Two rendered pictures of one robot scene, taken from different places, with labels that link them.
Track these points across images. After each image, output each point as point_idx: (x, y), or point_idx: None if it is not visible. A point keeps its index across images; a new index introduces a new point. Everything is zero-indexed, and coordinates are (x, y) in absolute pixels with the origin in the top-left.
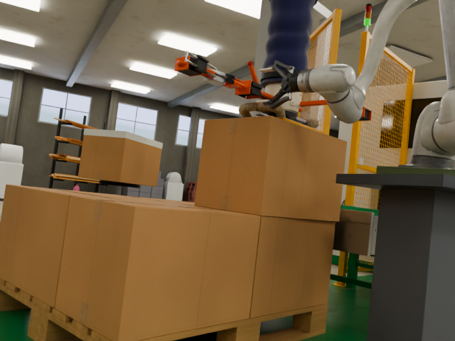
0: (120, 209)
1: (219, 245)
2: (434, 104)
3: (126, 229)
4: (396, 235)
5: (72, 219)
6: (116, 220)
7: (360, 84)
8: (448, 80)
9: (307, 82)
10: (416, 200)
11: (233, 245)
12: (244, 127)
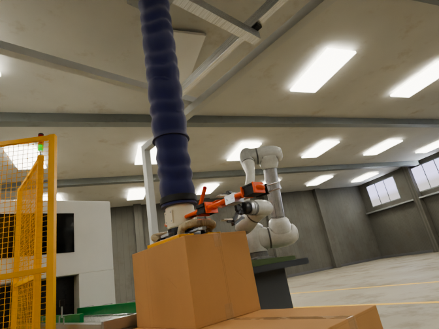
0: (368, 314)
1: None
2: (257, 224)
3: (379, 327)
4: (271, 299)
5: None
6: (370, 325)
7: None
8: (277, 213)
9: (258, 209)
10: (276, 275)
11: None
12: (227, 240)
